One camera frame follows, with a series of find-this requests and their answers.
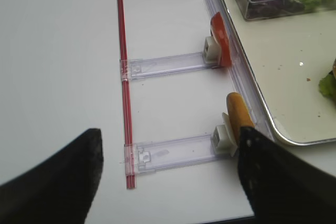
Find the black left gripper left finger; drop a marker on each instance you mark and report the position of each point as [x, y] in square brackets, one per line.
[59, 190]

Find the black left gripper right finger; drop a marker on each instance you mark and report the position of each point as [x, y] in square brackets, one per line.
[280, 187]

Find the left lower white pusher block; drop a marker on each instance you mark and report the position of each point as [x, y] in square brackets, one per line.
[223, 141]

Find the white pusher block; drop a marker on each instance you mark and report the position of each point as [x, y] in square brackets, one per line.
[223, 141]
[211, 51]

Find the left bun bottom half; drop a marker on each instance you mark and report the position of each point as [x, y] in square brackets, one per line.
[237, 116]

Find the left lower clear pusher track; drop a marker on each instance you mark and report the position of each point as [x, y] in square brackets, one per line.
[150, 157]

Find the clear pusher track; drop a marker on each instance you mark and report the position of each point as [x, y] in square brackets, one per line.
[137, 69]
[150, 157]

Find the white metal tray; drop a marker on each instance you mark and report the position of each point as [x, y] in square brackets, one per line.
[288, 56]

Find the left upper clear pusher track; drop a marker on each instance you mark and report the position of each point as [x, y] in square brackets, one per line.
[137, 69]

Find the left upper white pusher block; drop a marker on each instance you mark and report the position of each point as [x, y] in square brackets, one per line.
[211, 51]

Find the left clear divider wall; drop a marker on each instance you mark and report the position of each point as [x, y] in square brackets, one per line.
[240, 72]

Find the left red rail strip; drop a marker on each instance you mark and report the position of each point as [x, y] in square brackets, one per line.
[126, 103]

